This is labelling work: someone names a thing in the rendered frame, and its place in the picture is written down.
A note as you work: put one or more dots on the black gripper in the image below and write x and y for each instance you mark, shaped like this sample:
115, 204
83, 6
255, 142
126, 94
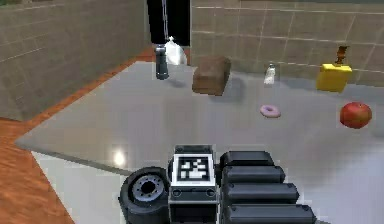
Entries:
143, 195

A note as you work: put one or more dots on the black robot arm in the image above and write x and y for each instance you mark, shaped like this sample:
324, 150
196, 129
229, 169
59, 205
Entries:
240, 186

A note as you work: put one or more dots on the dark grey pepper mill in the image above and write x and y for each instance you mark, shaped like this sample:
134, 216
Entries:
161, 63

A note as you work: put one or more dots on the brown bread loaf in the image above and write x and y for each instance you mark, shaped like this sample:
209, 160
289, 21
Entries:
211, 76

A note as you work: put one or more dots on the white garbage bag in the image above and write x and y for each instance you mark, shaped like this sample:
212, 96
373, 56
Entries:
175, 52

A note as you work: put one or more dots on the white salt shaker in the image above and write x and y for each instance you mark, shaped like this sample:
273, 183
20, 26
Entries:
269, 74

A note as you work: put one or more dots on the yellow soap dispenser bottle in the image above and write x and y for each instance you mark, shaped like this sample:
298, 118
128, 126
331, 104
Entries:
333, 76

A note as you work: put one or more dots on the red apple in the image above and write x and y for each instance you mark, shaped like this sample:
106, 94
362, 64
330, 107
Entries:
355, 115

